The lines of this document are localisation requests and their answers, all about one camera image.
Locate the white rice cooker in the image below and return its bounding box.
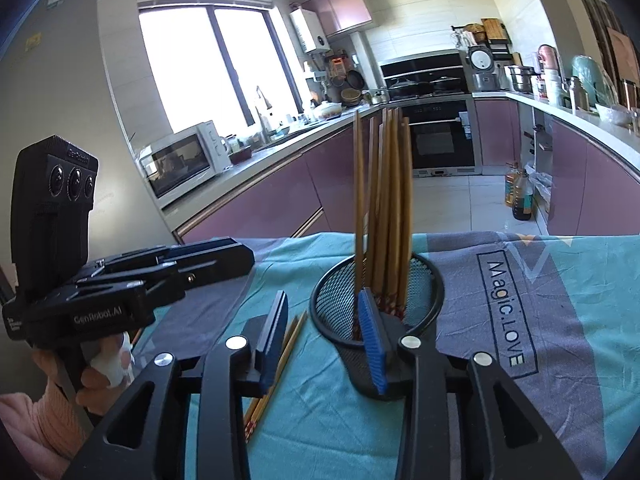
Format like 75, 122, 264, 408
468, 46, 500, 91

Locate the yellow cooking oil bottle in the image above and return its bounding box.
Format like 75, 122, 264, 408
504, 162, 521, 207

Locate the bamboo chopstick lone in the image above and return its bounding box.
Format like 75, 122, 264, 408
354, 113, 364, 296

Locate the mint green appliance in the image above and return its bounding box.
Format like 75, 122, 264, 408
572, 55, 617, 107

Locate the pink electric kettle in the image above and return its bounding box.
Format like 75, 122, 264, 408
537, 44, 560, 72

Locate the purple wall cabinet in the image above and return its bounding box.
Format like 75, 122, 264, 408
302, 0, 373, 37

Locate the black built-in oven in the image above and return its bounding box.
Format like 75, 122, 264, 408
399, 96, 482, 178

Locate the steel stock pot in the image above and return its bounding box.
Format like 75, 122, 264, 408
504, 65, 537, 94

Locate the white microwave oven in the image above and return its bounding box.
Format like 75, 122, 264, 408
137, 120, 232, 209

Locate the white water heater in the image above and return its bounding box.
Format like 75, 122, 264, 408
290, 8, 331, 54

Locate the black range hood stove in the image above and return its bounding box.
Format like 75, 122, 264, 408
380, 49, 469, 101

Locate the left hand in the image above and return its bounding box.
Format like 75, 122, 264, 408
32, 333, 134, 417

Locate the teal and purple tablecloth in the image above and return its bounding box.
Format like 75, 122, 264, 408
134, 232, 639, 479

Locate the black mesh pen cup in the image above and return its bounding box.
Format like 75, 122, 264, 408
309, 254, 445, 401

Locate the bamboo chopstick red end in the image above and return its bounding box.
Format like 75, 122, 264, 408
387, 108, 401, 304
397, 117, 412, 316
372, 122, 385, 288
243, 315, 299, 428
243, 309, 309, 443
373, 108, 393, 296

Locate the pink sleeve left forearm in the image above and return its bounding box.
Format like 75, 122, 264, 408
1, 379, 89, 479

